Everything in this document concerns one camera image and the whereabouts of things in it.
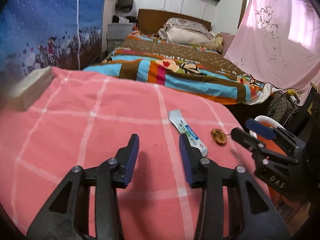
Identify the pink checked bed cover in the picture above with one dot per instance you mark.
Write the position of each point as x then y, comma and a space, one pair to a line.
83, 118

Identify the beige floral pillow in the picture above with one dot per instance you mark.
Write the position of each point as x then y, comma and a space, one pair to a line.
186, 32

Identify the brown dried peel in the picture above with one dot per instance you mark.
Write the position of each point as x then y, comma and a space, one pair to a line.
219, 136

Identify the colourful striped bed blanket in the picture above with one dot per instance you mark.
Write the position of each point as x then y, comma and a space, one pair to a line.
187, 68

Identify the grey hanging handbag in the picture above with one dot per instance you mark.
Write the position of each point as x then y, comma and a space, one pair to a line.
125, 5

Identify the pink hanging curtain sheet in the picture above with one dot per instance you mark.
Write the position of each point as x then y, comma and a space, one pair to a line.
278, 43

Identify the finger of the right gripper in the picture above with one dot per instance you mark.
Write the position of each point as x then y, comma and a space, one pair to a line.
259, 150
260, 129

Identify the white bedside drawer cabinet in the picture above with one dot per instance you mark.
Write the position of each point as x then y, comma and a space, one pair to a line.
116, 34

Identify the white toothpaste tube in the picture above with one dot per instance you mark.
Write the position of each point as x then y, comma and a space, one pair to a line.
178, 121

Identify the wooden bed headboard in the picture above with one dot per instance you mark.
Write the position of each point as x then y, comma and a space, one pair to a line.
150, 21

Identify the white wooden block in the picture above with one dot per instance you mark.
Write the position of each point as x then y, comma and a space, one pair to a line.
24, 93

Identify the blue fabric wardrobe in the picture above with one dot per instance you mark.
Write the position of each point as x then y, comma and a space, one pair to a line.
41, 33

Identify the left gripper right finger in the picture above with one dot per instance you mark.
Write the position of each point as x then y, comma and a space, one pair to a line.
233, 205

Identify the white orange trash bin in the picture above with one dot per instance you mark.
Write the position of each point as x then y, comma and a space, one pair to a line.
268, 122

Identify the black mesh fan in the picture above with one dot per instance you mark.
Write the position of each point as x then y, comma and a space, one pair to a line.
281, 109

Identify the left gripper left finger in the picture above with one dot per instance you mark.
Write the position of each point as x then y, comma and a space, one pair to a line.
85, 204

